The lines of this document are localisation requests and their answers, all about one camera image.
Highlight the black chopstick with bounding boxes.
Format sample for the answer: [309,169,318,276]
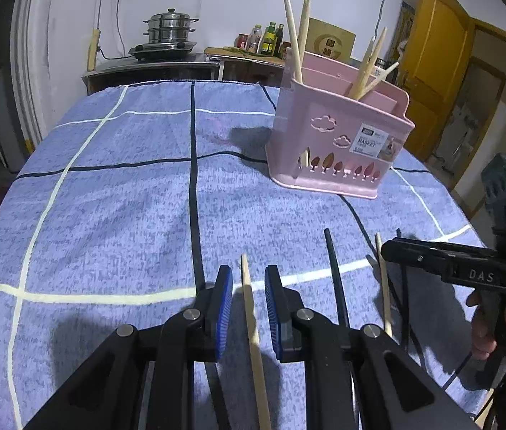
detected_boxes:
[395,227,412,353]
[324,228,350,328]

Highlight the wooden chopstick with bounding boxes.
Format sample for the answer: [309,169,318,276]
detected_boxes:
[240,253,272,430]
[348,27,387,100]
[283,0,302,83]
[374,233,393,337]
[298,0,310,62]

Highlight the metal kitchen shelf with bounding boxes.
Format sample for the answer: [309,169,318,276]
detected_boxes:
[204,54,285,87]

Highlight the blue checked tablecloth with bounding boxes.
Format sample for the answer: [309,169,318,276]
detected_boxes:
[0,82,479,429]

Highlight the pink plastic utensil basket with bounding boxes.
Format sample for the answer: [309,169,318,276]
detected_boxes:
[266,52,414,199]

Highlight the yellow wooden door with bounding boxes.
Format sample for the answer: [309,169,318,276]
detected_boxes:
[398,0,474,161]

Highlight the gold paper bag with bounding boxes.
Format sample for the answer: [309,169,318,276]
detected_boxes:
[305,18,356,64]

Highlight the metal stove cabinet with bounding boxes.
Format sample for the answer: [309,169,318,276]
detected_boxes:
[82,53,220,95]

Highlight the black gas stove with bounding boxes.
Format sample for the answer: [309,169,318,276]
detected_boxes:
[129,41,196,62]

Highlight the dark sauce bottle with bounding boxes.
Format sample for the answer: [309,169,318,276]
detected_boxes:
[272,23,284,58]

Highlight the green oil bottle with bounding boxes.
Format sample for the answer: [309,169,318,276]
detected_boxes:
[260,21,276,56]

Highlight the wooden cutting board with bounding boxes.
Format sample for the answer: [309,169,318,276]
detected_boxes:
[204,47,282,62]

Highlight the clear vinegar bottle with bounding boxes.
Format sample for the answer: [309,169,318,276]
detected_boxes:
[246,24,262,53]

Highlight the red lidded jar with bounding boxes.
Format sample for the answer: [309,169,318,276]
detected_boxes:
[235,34,248,49]

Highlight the stainless steel steamer pot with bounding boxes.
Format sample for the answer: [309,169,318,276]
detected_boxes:
[145,8,200,44]

